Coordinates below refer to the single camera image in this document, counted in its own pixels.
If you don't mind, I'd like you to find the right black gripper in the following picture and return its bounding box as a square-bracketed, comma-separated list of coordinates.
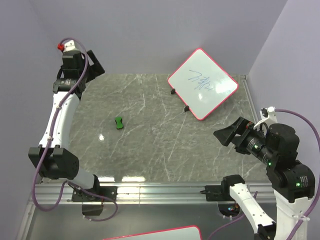
[213, 113, 277, 163]

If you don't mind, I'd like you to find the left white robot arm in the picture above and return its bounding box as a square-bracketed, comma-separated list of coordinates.
[28, 50, 105, 201]

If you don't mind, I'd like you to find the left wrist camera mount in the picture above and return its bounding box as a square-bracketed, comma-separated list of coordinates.
[57, 40, 79, 53]

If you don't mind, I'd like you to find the aluminium mounting rail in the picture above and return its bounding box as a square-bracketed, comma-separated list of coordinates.
[35, 182, 276, 205]

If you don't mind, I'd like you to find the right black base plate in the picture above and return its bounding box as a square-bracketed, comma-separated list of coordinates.
[199, 184, 235, 202]

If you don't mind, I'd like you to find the pink framed whiteboard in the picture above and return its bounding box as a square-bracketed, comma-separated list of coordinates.
[167, 48, 239, 121]
[107, 225, 203, 240]

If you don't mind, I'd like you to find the black wire board stand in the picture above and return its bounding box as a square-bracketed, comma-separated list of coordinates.
[170, 88, 190, 112]

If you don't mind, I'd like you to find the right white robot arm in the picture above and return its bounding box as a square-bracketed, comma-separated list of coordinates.
[212, 113, 316, 240]

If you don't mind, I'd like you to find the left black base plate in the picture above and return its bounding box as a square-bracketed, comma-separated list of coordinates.
[71, 186, 118, 203]

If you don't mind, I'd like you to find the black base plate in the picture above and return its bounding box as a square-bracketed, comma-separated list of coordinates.
[199, 184, 235, 202]
[71, 186, 118, 203]

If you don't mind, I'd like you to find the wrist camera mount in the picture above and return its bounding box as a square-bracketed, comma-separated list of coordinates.
[57, 40, 79, 53]
[253, 106, 278, 129]

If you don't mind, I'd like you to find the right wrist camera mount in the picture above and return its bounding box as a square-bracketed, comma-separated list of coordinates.
[253, 106, 278, 129]

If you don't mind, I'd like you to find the green whiteboard eraser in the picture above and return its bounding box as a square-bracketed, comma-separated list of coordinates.
[114, 116, 124, 130]

